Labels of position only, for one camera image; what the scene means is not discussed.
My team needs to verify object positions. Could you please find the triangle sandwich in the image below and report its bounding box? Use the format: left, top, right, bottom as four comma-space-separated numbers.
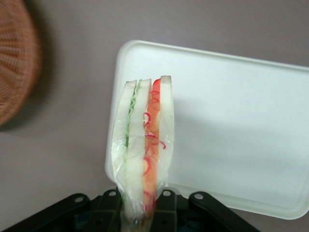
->
110, 75, 175, 232

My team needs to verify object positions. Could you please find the white rectangular plastic tray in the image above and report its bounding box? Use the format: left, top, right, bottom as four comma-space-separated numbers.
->
104, 39, 309, 220

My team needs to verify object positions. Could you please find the brown round wicker basket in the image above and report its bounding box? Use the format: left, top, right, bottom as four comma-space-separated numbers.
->
0, 0, 43, 128

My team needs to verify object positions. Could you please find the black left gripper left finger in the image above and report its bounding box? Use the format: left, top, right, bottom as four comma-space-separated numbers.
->
1, 189, 123, 232

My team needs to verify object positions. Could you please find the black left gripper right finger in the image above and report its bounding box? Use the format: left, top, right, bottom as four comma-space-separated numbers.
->
151, 189, 260, 232

